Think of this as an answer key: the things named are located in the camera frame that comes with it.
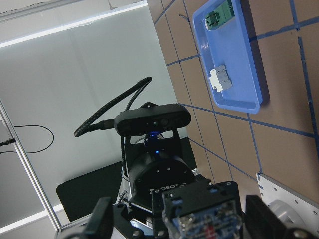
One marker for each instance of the red emergency stop button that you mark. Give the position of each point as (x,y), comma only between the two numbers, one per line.
(210,216)

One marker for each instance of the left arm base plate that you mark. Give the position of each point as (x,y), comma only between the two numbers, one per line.
(288,205)

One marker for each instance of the green terminal block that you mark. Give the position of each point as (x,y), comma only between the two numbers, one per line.
(220,16)

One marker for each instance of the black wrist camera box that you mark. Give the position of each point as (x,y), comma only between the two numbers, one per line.
(151,119)

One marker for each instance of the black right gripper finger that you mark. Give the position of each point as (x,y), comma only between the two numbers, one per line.
(261,222)

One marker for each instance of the blue plastic tray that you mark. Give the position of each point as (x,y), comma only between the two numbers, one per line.
(229,45)

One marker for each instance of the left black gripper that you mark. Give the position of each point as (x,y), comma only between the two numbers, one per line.
(152,177)

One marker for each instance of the white circuit breaker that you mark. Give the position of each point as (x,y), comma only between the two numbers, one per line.
(219,79)

